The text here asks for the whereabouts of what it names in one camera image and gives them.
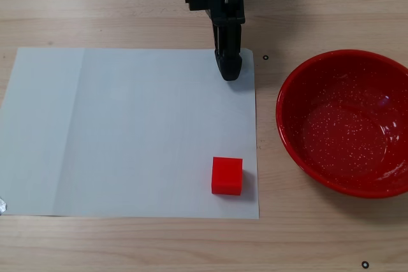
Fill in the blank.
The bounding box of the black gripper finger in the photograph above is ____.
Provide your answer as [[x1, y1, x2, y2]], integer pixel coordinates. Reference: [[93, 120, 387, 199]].
[[221, 23, 245, 82], [211, 23, 224, 71]]

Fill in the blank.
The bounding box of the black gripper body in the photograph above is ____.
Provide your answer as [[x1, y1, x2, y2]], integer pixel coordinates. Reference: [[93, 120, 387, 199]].
[[184, 0, 247, 27]]

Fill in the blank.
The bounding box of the red cube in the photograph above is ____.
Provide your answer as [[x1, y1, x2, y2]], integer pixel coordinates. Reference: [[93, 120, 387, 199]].
[[211, 156, 244, 196]]

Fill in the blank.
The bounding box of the red speckled bowl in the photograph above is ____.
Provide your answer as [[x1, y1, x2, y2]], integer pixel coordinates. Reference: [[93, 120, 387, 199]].
[[275, 49, 408, 199]]

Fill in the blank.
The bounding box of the white paper sheet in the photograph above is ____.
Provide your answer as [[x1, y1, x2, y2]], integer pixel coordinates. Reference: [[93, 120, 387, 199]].
[[0, 47, 261, 220]]

